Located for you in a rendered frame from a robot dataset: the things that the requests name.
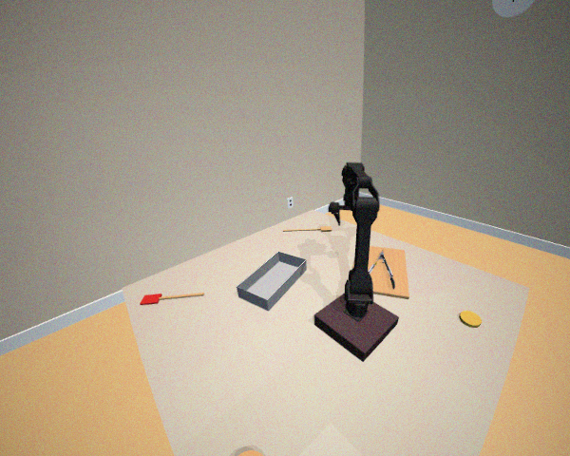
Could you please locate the red spatula with wooden handle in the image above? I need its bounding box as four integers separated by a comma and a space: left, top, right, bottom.
140, 293, 204, 305

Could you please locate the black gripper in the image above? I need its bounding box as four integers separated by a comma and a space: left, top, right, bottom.
329, 193, 352, 226

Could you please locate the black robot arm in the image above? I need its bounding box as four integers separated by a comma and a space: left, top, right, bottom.
341, 162, 380, 321

